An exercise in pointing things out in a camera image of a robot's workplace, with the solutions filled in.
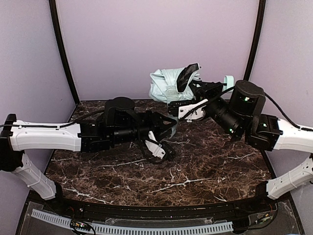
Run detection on mint green folding umbrella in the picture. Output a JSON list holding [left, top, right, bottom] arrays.
[[148, 63, 235, 139]]

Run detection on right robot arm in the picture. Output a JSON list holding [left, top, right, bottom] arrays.
[[190, 80, 313, 154]]

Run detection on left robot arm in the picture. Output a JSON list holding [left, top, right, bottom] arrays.
[[0, 97, 177, 201]]

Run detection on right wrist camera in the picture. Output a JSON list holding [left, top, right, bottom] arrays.
[[167, 99, 208, 122]]

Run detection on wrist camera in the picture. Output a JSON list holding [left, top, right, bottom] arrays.
[[144, 131, 176, 165], [167, 99, 208, 122]]

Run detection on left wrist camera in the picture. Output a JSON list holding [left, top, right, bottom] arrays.
[[144, 131, 176, 165]]

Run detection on black corner post right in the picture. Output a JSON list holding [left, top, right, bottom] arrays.
[[243, 0, 267, 81]]

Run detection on black corner post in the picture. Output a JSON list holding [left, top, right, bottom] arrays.
[[243, 0, 267, 81], [48, 0, 80, 106]]

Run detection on black front rail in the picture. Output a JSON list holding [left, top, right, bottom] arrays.
[[26, 190, 291, 222]]

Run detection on white slotted cable duct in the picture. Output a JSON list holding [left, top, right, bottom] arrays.
[[31, 209, 234, 235]]

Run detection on black corner post left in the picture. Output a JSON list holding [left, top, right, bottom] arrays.
[[48, 0, 80, 106]]

